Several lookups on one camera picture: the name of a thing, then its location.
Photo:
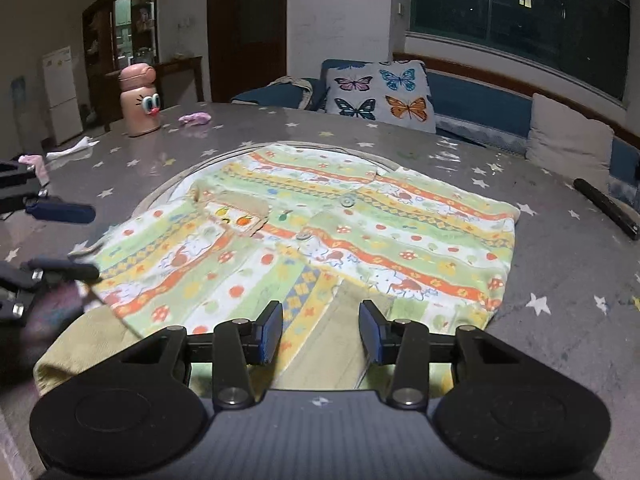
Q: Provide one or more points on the plain grey pillow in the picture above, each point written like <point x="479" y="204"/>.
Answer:
<point x="570" y="140"/>

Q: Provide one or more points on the black remote control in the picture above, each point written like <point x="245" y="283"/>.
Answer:
<point x="607" y="206"/>

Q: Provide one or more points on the pink cartoon water bottle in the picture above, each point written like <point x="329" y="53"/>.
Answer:
<point x="139" y="105"/>

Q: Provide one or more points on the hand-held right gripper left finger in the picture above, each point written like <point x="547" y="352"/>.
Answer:
<point x="270" y="332"/>

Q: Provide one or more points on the butterfly print pillow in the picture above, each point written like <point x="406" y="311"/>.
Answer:
<point x="380" y="92"/>

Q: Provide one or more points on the beige garment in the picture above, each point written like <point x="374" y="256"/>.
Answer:
<point x="292" y="87"/>

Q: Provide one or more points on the pink and white sock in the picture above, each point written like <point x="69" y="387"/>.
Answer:
<point x="37" y="166"/>

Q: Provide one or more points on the blue sofa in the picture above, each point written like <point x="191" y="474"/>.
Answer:
<point x="475" y="105"/>

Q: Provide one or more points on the dark wooden side table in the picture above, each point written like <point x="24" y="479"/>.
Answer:
<point x="177" y="67"/>

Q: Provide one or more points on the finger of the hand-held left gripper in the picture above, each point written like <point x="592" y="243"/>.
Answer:
<point x="65" y="271"/>
<point x="65" y="211"/>

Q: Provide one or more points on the white tissue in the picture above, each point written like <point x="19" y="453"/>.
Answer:
<point x="75" y="147"/>

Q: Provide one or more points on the dark glass window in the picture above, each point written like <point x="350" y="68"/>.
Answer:
<point x="525" y="15"/>

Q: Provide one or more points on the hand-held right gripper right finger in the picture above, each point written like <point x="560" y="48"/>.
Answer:
<point x="372" y="332"/>

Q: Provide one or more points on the small pink cloth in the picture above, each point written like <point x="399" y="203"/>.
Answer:
<point x="195" y="119"/>

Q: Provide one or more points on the striped printed children's shirt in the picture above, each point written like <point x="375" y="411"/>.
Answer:
<point x="350" y="240"/>

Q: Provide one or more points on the dark wooden door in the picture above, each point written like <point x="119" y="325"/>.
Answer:
<point x="247" y="30"/>

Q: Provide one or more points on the white refrigerator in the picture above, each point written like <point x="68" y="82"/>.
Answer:
<point x="61" y="95"/>

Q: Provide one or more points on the glass display cabinet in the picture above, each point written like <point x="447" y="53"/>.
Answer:
<point x="135" y="20"/>

